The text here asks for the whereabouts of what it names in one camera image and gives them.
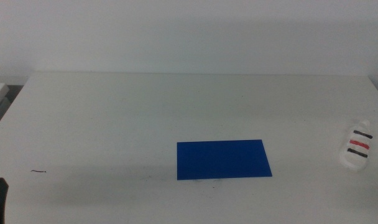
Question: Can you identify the blue rectangular mat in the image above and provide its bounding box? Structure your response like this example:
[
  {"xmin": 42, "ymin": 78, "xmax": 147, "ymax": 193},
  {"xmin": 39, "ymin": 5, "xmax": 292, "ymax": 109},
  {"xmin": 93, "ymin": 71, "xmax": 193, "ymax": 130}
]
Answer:
[{"xmin": 176, "ymin": 139, "xmax": 273, "ymax": 181}]

